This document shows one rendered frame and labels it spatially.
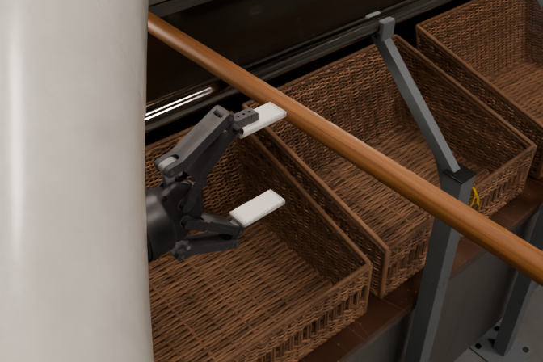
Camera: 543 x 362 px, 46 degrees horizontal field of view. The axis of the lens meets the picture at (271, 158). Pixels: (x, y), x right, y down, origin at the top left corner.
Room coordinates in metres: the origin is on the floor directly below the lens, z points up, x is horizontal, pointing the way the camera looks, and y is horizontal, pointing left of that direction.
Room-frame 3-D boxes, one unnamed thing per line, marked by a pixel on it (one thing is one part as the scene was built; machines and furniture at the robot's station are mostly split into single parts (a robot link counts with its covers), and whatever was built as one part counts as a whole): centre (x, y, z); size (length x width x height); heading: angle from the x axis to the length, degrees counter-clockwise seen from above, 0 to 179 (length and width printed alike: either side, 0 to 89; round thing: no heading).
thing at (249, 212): (0.62, 0.02, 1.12); 0.07 x 0.03 x 0.01; 131
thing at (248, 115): (0.60, 0.04, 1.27); 0.05 x 0.01 x 0.03; 131
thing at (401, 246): (1.27, -0.29, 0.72); 0.56 x 0.49 x 0.28; 131
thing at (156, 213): (0.53, 0.12, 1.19); 0.09 x 0.07 x 0.08; 131
